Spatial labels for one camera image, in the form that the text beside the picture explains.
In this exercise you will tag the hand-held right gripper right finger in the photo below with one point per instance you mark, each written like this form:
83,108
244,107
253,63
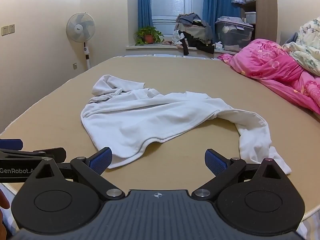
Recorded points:
215,162

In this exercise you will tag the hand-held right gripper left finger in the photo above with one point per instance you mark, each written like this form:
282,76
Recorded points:
101,161

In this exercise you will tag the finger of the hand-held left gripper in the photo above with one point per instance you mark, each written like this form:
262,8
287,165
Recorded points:
11,144
53,153

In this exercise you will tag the white long-sleeved garment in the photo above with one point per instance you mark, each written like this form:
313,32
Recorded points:
140,120

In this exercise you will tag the pile of dark clothes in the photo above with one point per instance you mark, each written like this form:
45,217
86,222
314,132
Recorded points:
195,33

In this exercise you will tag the person's left hand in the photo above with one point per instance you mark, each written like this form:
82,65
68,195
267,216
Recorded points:
4,201

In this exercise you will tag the bed with tan sheet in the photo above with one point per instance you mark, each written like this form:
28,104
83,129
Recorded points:
180,70

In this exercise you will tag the pink floral quilt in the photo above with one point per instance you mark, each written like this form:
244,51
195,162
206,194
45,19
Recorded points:
262,62

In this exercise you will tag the clear plastic storage bin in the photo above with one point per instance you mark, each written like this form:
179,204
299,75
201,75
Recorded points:
235,37

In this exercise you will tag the white window sill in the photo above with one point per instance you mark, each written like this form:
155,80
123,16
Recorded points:
155,45

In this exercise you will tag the white standing fan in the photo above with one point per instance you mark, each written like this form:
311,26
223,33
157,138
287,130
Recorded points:
80,27

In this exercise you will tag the potted green plant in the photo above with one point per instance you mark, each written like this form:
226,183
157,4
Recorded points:
148,33

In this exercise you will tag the white floral quilt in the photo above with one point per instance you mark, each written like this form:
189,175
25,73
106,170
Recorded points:
307,52

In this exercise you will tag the white plastic storage box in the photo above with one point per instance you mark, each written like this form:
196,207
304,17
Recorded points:
250,17

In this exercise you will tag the light wooden wardrobe panel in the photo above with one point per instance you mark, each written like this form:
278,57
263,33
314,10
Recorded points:
266,10

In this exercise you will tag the dark wooden shelf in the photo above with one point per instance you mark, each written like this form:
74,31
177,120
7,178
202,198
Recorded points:
250,3

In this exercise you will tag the blue curtain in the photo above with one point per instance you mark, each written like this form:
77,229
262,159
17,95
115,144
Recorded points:
220,0
145,2

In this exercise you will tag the window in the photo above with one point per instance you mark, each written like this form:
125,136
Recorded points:
170,5

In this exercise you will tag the beige wall socket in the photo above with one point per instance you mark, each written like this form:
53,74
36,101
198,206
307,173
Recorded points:
4,30
11,29

